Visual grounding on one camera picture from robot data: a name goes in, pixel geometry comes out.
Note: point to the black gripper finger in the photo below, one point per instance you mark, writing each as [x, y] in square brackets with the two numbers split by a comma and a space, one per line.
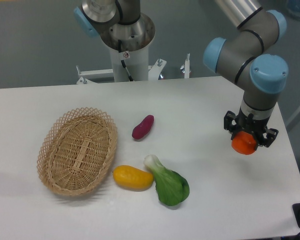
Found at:
[230, 123]
[265, 137]

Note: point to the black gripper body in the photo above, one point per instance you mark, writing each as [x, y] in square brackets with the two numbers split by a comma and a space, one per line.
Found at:
[249, 125]

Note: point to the orange toy fruit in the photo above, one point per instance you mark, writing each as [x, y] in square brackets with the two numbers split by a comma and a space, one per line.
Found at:
[244, 143]

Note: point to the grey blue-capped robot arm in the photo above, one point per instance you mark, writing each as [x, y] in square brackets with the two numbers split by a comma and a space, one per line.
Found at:
[242, 61]

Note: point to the woven wicker basket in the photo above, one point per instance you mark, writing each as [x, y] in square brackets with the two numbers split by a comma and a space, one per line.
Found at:
[77, 152]

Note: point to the purple sweet potato toy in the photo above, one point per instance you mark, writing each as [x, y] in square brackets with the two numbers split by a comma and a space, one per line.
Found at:
[143, 128]

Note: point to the green bok choy toy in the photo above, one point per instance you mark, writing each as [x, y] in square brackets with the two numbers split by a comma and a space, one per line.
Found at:
[171, 187]

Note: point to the yellow mango toy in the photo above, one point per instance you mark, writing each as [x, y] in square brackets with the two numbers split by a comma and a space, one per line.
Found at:
[132, 178]

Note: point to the white base bracket frame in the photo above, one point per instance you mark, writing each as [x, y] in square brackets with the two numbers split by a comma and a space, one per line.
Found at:
[154, 72]

